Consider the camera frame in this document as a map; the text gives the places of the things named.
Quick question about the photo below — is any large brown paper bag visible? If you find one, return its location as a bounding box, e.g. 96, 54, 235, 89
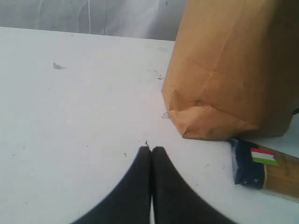
162, 0, 299, 140

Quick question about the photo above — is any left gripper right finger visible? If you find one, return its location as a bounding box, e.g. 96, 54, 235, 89
151, 147, 234, 224

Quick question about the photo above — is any clear plastic scrap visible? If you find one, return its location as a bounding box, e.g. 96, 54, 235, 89
161, 112, 170, 119

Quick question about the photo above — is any spaghetti packet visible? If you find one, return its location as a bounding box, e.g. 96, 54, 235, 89
228, 139, 299, 201

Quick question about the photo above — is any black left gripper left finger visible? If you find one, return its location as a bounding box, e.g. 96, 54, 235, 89
74, 146, 151, 224

